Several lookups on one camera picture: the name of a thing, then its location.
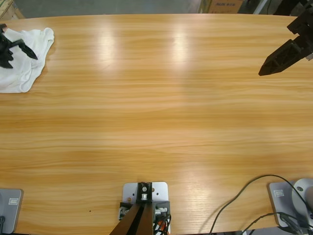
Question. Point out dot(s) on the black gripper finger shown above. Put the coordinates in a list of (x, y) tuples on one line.
[(281, 58), (29, 51)]

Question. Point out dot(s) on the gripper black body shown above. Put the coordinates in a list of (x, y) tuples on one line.
[(304, 31), (6, 52)]

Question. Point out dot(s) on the white t-shirt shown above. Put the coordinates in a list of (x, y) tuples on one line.
[(27, 61)]

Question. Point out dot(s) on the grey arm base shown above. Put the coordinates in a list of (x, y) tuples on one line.
[(12, 215), (281, 205)]

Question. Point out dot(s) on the wooden crate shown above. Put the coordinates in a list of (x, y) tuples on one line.
[(9, 8)]

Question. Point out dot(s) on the cardboard box with AUX print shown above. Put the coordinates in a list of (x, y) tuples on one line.
[(225, 6)]

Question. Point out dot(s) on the grey metal frame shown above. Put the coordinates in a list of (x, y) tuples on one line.
[(260, 7)]

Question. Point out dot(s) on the black side bracket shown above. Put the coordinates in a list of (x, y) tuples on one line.
[(165, 205), (124, 208)]

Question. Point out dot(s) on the black post clamp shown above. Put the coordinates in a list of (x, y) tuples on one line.
[(148, 198)]

